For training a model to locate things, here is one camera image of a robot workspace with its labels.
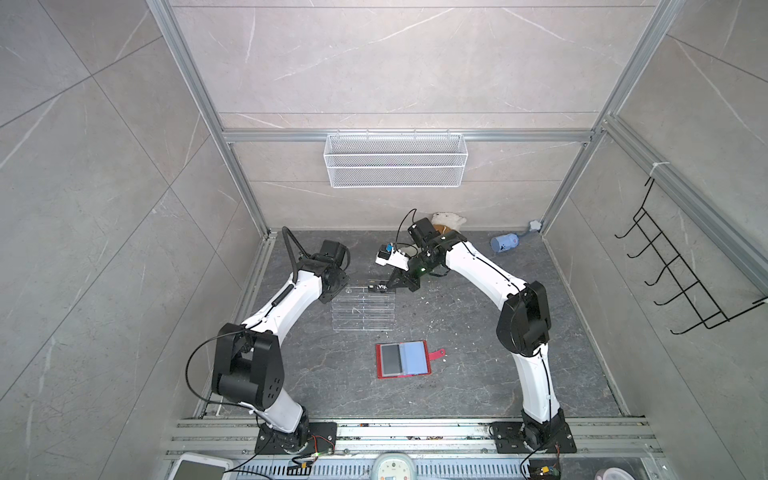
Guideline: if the white tablet device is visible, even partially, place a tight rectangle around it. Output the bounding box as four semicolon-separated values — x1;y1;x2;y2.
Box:
168;453;238;480

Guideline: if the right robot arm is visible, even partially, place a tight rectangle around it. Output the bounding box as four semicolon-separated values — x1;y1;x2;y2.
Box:
375;225;567;452

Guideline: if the black wire hook rack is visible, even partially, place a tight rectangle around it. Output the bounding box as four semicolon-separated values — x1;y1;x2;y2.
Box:
614;178;767;336

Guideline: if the white round timer device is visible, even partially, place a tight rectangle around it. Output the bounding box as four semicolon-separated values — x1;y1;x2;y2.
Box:
370;452;418;480

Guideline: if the grey card in holder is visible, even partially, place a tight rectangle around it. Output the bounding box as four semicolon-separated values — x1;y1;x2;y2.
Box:
380;344;403;377

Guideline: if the aluminium front rail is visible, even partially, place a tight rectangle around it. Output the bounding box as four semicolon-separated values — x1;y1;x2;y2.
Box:
161;417;663;458

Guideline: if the white teddy bear orange shirt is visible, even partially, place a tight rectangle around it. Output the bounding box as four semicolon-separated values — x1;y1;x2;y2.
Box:
431;212;467;235

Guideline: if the blue cylindrical cup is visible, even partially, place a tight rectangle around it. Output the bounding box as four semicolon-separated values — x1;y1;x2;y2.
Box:
490;233;519;253

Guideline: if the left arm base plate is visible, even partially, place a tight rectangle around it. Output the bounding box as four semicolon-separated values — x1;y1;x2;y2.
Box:
255;422;338;456

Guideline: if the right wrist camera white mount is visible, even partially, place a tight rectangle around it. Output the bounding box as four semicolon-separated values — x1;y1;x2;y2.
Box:
375;243;410;271

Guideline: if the pink white round object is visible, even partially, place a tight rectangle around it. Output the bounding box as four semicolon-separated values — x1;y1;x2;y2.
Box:
595;467;635;480

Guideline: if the white wire mesh basket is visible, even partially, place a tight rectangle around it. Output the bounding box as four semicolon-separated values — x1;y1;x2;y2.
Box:
323;132;469;189

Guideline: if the red leather card holder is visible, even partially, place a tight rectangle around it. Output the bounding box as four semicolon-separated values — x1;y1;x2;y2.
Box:
375;340;446;379

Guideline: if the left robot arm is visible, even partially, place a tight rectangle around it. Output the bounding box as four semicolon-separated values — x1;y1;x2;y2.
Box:
195;226;351;453

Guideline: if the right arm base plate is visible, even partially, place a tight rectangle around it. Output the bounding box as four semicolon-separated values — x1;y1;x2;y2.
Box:
489;421;577;454

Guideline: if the clear acrylic organizer tray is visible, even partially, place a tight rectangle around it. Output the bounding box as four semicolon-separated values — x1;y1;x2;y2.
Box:
331;286;397;332

